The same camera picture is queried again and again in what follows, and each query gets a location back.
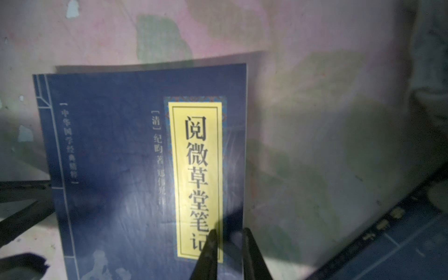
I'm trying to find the grey wiping cloth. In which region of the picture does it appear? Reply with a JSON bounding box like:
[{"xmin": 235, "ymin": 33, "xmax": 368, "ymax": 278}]
[{"xmin": 409, "ymin": 1, "xmax": 448, "ymax": 127}]

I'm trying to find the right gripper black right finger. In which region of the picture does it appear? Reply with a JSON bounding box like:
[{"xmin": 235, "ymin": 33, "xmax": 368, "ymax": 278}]
[{"xmin": 242, "ymin": 227, "xmax": 273, "ymax": 280}]

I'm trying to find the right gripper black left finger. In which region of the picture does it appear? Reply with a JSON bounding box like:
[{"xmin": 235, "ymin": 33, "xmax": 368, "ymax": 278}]
[{"xmin": 190, "ymin": 229, "xmax": 219, "ymax": 280}]

